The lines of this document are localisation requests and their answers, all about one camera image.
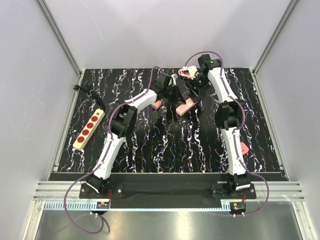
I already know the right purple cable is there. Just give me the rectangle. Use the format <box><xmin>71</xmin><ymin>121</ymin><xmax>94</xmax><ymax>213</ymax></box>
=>
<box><xmin>186</xmin><ymin>50</ymin><xmax>270</xmax><ymax>217</ymax></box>

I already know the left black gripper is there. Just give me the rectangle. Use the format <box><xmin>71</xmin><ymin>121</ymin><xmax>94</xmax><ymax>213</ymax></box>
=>
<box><xmin>163</xmin><ymin>84</ymin><xmax>186</xmax><ymax>105</ymax></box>

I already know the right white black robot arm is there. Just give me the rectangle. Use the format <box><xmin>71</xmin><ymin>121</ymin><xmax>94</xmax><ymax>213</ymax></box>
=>
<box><xmin>186</xmin><ymin>51</ymin><xmax>251</xmax><ymax>199</ymax></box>

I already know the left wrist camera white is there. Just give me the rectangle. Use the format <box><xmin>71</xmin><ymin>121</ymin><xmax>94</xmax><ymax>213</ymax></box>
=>
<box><xmin>169</xmin><ymin>73</ymin><xmax>179</xmax><ymax>86</ymax></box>

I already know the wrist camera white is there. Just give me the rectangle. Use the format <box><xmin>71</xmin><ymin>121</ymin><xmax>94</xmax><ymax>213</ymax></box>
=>
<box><xmin>169</xmin><ymin>73</ymin><xmax>179</xmax><ymax>86</ymax></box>
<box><xmin>187</xmin><ymin>65</ymin><xmax>198</xmax><ymax>79</ymax></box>

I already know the black power cord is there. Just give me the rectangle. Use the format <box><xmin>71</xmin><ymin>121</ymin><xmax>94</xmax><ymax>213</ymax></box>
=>
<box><xmin>72</xmin><ymin>84</ymin><xmax>105</xmax><ymax>106</ymax></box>

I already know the pink charger plug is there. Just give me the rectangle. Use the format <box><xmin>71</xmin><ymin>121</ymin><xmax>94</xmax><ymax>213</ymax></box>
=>
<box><xmin>151</xmin><ymin>100</ymin><xmax>162</xmax><ymax>110</ymax></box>

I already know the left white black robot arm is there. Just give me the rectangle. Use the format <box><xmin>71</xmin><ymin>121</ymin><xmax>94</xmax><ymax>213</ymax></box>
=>
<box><xmin>86</xmin><ymin>72</ymin><xmax>186</xmax><ymax>198</ymax></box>

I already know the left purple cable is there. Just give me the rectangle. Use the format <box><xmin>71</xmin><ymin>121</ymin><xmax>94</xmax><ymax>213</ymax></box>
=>
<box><xmin>63</xmin><ymin>65</ymin><xmax>165</xmax><ymax>235</ymax></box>

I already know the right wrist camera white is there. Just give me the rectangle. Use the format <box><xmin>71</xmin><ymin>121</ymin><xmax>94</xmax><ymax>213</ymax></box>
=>
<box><xmin>187</xmin><ymin>65</ymin><xmax>198</xmax><ymax>79</ymax></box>

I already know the pink power strip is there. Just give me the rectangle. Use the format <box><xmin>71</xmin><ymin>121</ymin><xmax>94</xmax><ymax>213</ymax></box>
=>
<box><xmin>175</xmin><ymin>98</ymin><xmax>197</xmax><ymax>116</ymax></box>

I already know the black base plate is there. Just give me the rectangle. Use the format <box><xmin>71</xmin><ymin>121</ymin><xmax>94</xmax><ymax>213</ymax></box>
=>
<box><xmin>79</xmin><ymin>173</ymin><xmax>257</xmax><ymax>200</ymax></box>

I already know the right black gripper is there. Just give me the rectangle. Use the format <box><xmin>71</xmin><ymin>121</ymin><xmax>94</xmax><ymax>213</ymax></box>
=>
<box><xmin>184</xmin><ymin>74</ymin><xmax>210</xmax><ymax>101</ymax></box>

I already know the pink flat adapter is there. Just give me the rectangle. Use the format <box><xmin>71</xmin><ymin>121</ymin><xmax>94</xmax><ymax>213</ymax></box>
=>
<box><xmin>240</xmin><ymin>142</ymin><xmax>250</xmax><ymax>155</ymax></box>

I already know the black marbled mat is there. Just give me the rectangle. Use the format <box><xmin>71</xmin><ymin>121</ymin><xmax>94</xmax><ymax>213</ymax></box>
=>
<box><xmin>57</xmin><ymin>68</ymin><xmax>281</xmax><ymax>173</ymax></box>

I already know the purple cable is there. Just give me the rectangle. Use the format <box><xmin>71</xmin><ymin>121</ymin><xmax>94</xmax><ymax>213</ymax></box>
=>
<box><xmin>63</xmin><ymin>65</ymin><xmax>165</xmax><ymax>235</ymax></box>
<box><xmin>186</xmin><ymin>50</ymin><xmax>270</xmax><ymax>217</ymax></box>

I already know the beige red power strip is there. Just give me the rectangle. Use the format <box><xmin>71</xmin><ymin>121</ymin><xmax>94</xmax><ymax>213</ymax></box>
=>
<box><xmin>72</xmin><ymin>109</ymin><xmax>105</xmax><ymax>151</ymax></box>

